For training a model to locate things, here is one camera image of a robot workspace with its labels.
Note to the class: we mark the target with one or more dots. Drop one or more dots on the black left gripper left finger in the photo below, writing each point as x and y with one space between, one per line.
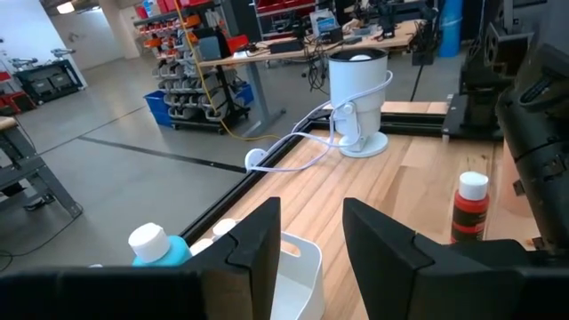
249 275

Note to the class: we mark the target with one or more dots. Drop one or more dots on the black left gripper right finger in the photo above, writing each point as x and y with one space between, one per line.
400 275

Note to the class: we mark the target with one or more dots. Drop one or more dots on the large turquoise paint bottle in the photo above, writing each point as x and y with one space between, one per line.
171 258

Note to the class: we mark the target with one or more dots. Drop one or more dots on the small red paint bottle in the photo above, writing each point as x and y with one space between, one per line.
469 213

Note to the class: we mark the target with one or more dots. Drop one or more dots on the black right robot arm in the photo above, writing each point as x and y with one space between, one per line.
542 178

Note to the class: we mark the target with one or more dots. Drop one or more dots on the black desktop robot arm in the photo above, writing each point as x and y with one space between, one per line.
386 20

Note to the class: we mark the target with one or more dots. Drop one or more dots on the blue plastic storage bin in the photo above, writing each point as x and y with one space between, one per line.
245 94
157 109

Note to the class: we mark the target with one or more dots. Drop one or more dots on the rolling rack of grey bins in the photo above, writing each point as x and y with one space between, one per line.
186 89

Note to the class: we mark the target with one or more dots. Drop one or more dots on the red box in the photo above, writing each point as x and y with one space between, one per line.
238 43

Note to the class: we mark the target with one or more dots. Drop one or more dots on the wooden workbench desk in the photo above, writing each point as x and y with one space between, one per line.
378 40

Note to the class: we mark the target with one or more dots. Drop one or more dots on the blue waste bin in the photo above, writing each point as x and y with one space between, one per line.
450 31

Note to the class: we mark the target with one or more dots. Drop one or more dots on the grey metal workbench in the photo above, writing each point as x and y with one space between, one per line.
18 169

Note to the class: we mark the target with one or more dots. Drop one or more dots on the black equipment crate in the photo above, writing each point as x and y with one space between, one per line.
49 82

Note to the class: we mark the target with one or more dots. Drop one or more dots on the white cylindrical camera stand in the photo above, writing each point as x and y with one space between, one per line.
355 89

